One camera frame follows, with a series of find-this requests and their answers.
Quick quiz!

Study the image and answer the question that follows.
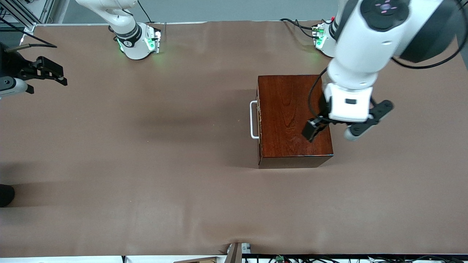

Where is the aluminium frame with dark struts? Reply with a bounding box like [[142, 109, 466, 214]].
[[0, 0, 55, 35]]

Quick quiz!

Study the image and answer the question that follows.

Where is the tan cardboard piece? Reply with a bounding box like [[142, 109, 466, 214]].
[[173, 256, 217, 263]]

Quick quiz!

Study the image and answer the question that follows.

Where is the brown table cover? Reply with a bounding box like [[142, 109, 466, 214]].
[[0, 19, 468, 257]]

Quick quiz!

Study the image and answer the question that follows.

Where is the black base power cable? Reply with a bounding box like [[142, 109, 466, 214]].
[[280, 18, 318, 30], [294, 21, 320, 40]]

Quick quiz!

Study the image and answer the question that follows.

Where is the dark wooden drawer cabinet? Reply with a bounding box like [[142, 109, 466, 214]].
[[257, 74, 334, 169]]

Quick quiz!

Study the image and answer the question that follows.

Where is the wooden drawer with white handle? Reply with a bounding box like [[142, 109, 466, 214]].
[[250, 77, 262, 165]]

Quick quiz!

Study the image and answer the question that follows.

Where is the black right arm base cable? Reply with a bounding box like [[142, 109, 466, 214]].
[[137, 0, 154, 23]]

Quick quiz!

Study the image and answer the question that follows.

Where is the black rounded object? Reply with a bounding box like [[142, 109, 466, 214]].
[[0, 184, 16, 208]]

